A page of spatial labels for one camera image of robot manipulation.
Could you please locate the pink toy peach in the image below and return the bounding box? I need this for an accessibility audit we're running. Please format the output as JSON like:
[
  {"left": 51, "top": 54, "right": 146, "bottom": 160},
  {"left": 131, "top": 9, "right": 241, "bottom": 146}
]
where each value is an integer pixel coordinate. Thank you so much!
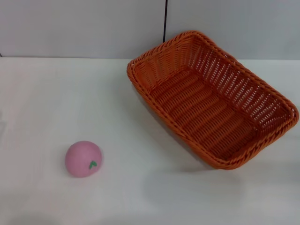
[{"left": 65, "top": 140, "right": 105, "bottom": 179}]

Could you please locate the black vertical wall strip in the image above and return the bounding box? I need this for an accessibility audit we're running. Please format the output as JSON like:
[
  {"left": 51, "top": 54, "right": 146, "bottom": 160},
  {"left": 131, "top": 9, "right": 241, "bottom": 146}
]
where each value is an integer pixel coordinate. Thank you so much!
[{"left": 162, "top": 0, "right": 169, "bottom": 43}]

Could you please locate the orange woven plastic basket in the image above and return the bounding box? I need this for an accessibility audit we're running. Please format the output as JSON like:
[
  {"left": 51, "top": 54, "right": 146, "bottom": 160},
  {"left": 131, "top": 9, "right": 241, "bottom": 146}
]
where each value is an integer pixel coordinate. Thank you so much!
[{"left": 126, "top": 30, "right": 300, "bottom": 171}]

